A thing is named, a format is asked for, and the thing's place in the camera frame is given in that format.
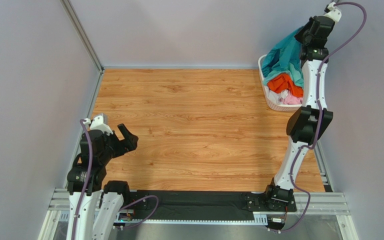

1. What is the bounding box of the white shirt in basket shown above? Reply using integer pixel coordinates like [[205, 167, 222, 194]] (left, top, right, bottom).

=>
[[267, 89, 290, 105]]

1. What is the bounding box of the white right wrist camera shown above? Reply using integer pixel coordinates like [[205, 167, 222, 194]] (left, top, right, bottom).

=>
[[323, 1, 342, 23]]

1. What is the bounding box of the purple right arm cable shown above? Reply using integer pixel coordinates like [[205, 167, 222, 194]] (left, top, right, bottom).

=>
[[267, 1, 368, 233]]

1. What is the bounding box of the teal t shirt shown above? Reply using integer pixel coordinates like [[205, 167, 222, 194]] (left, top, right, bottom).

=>
[[260, 27, 304, 88]]

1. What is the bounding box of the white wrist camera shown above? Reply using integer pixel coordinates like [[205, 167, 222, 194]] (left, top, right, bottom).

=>
[[82, 113, 113, 136], [323, 1, 342, 23]]

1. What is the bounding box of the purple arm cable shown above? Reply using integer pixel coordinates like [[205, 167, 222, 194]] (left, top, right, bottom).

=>
[[267, 1, 368, 233], [70, 118, 160, 240]]

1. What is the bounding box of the left corner aluminium post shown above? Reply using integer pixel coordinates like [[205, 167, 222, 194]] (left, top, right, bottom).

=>
[[60, 0, 104, 74]]

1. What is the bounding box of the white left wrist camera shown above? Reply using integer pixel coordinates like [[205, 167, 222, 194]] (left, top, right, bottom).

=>
[[82, 113, 113, 136]]

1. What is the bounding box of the aluminium front rail frame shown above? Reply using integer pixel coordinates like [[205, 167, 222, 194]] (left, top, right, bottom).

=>
[[38, 188, 357, 240]]

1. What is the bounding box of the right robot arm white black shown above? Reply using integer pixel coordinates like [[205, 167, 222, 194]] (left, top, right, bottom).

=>
[[262, 15, 336, 211]]

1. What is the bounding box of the white plastic laundry basket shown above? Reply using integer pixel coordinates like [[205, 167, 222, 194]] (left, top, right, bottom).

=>
[[257, 54, 301, 112]]

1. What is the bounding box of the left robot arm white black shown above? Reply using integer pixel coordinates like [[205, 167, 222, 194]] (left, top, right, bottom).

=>
[[66, 123, 139, 240]]

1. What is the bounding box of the orange shirt in basket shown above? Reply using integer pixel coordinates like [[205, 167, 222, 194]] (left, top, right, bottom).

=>
[[267, 73, 304, 98]]

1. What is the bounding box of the pink shirt in basket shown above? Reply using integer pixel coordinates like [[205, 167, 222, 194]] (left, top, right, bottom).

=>
[[280, 93, 303, 105]]

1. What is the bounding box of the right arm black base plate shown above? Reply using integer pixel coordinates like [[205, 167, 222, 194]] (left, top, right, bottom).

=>
[[243, 192, 298, 213]]

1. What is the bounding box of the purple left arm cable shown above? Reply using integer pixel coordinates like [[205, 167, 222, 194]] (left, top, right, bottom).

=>
[[70, 118, 160, 240]]

